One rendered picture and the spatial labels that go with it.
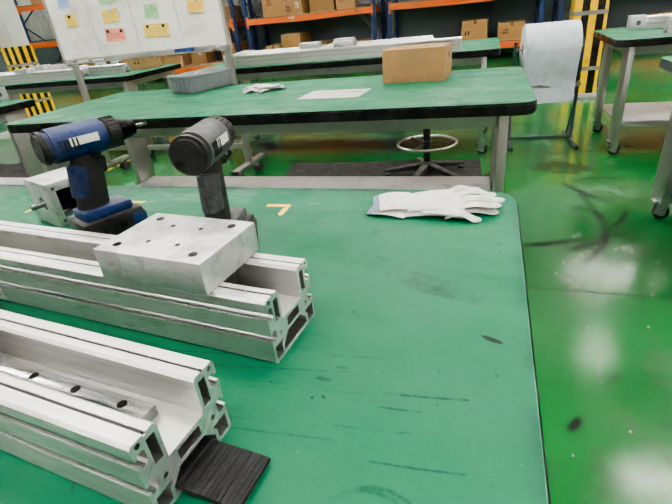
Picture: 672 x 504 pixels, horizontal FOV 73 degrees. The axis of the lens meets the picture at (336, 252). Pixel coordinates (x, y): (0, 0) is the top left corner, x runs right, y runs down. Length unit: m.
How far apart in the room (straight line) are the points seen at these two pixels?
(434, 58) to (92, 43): 2.78
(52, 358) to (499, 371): 0.46
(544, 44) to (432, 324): 3.42
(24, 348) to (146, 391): 0.17
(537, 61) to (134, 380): 3.66
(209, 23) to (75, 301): 3.06
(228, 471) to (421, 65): 2.13
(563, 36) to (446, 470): 3.65
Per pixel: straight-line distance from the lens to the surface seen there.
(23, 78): 5.89
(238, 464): 0.45
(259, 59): 4.13
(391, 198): 0.89
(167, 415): 0.46
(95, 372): 0.52
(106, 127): 0.94
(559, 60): 3.92
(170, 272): 0.54
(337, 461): 0.44
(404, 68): 2.39
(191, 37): 3.73
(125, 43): 4.07
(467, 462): 0.44
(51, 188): 1.11
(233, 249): 0.55
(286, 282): 0.56
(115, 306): 0.68
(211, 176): 0.72
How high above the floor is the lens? 1.13
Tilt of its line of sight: 28 degrees down
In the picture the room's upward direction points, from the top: 6 degrees counter-clockwise
